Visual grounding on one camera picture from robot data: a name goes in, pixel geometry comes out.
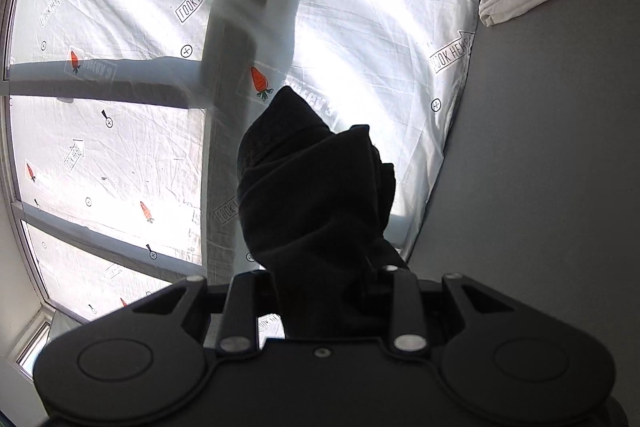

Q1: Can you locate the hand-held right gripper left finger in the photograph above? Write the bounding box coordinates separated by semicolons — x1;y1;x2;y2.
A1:
131;271;275;354

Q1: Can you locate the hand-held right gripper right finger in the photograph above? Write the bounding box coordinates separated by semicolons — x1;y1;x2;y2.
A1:
369;265;507;354

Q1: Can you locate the black cloth garment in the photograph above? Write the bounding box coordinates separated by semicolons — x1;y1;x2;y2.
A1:
235;85;414;341

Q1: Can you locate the white printed curtain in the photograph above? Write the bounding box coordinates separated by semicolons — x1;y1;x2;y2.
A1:
9;0;477;344

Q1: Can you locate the white window frame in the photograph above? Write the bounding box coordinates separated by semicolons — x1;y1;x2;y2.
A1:
0;0;58;380

